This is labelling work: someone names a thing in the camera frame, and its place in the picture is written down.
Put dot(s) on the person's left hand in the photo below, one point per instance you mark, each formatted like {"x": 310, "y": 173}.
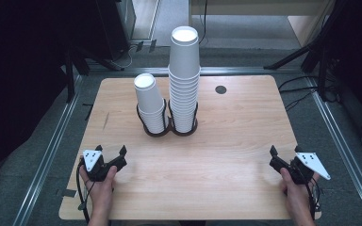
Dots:
{"x": 100, "y": 193}

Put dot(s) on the grey tape piece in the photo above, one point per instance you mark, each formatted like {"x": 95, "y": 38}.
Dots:
{"x": 67, "y": 193}

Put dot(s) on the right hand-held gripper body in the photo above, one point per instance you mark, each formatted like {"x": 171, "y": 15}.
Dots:
{"x": 311, "y": 163}

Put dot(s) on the person's right hand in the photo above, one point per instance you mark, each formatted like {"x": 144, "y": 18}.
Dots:
{"x": 298, "y": 196}

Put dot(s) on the short stack of white paper cups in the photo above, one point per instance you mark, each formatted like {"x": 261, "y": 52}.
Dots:
{"x": 147, "y": 97}

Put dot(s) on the black round table grommet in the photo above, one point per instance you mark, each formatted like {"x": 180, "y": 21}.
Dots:
{"x": 221, "y": 89}

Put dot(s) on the light wooden furniture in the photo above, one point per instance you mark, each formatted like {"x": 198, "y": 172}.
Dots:
{"x": 304, "y": 25}

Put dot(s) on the aluminium floor rail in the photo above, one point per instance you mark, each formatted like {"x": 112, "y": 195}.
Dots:
{"x": 339, "y": 141}
{"x": 48, "y": 157}
{"x": 232, "y": 71}

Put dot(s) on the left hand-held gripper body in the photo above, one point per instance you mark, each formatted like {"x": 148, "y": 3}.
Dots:
{"x": 92, "y": 160}

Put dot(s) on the black metal stand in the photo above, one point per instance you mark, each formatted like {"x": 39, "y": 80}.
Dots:
{"x": 70, "y": 75}
{"x": 322, "y": 47}

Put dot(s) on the dark curtain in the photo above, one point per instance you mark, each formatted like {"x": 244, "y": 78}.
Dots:
{"x": 12, "y": 78}

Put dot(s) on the tall stack of white paper cups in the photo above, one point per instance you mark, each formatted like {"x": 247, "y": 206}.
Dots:
{"x": 184, "y": 94}

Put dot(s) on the black cabinet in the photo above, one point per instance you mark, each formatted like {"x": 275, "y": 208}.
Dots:
{"x": 113, "y": 25}

